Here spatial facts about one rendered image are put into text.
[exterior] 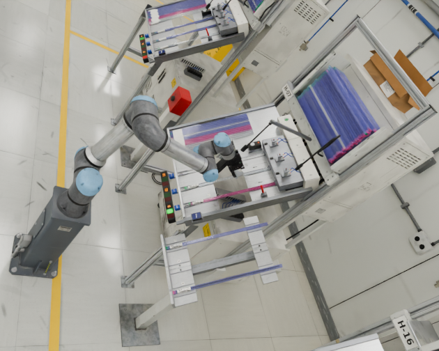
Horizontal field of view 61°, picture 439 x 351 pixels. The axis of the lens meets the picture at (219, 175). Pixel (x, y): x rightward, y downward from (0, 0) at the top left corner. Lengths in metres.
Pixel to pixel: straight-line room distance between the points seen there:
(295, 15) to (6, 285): 2.59
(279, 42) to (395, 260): 1.99
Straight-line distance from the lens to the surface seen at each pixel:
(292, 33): 3.19
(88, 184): 1.77
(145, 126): 1.56
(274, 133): 2.32
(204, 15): 3.30
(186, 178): 2.17
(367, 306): 3.53
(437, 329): 1.88
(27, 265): 2.33
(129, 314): 2.47
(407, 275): 3.37
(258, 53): 3.18
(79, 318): 2.35
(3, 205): 2.53
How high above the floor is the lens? 2.07
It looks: 34 degrees down
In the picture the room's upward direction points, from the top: 46 degrees clockwise
